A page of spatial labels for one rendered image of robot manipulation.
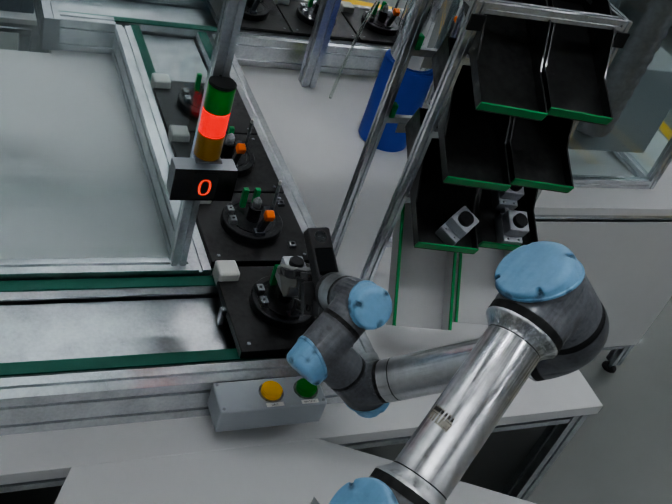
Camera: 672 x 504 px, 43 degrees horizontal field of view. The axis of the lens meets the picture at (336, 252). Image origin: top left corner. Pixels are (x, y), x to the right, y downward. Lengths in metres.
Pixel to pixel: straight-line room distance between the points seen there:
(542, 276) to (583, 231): 1.65
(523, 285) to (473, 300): 0.69
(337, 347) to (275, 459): 0.34
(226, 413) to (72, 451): 0.27
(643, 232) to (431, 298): 1.33
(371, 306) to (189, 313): 0.51
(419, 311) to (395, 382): 0.40
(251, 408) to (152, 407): 0.18
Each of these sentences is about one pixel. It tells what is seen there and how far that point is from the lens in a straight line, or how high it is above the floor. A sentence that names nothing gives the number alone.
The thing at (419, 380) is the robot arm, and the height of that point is 1.18.
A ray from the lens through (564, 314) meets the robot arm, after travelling 1.22.
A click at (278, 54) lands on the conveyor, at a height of 0.91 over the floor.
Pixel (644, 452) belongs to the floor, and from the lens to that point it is 3.43.
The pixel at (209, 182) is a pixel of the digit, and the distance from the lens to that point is 1.62.
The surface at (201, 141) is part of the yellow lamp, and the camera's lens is 1.57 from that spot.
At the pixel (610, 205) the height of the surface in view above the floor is 0.86.
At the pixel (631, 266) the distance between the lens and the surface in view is 3.13.
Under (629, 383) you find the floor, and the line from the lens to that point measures 3.67.
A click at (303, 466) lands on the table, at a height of 0.86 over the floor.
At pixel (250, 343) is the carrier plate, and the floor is 0.97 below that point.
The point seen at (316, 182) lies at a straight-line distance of 2.34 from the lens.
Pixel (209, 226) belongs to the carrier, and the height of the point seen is 0.97.
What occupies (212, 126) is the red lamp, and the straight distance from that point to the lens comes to 1.55.
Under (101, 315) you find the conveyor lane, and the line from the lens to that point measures 1.74.
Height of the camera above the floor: 2.16
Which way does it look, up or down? 38 degrees down
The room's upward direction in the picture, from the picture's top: 20 degrees clockwise
